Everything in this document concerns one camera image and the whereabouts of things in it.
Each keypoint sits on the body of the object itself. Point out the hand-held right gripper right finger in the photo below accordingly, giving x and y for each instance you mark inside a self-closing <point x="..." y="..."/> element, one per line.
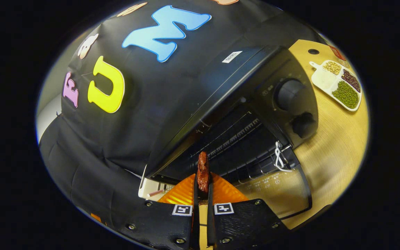
<point x="241" y="222"/>

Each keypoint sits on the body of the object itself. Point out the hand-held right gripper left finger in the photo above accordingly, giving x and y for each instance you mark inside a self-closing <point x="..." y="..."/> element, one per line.
<point x="161" y="225"/>

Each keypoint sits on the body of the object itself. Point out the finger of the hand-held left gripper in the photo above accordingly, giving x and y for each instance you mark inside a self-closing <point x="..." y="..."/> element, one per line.
<point x="96" y="217"/>

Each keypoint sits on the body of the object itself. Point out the brown meat piece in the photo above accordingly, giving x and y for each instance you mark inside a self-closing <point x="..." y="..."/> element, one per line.
<point x="203" y="173"/>

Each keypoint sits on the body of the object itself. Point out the black electric oven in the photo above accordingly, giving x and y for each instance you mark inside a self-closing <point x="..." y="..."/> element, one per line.
<point x="241" y="80"/>

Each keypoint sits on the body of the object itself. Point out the small black oven knob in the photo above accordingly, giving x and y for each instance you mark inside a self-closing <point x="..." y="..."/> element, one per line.
<point x="304" y="125"/>

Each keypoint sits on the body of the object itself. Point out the large black oven knob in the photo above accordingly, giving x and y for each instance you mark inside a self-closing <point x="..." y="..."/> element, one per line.
<point x="290" y="94"/>

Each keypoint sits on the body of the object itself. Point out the white toaster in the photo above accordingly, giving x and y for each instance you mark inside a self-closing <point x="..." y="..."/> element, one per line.
<point x="148" y="185"/>

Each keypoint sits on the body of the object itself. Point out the black backdrop cloth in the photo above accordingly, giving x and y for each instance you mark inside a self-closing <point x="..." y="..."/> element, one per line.
<point x="134" y="139"/>

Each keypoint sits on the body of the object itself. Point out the white divided dish of beans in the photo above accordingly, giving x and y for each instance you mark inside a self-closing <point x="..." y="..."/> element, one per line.
<point x="346" y="93"/>

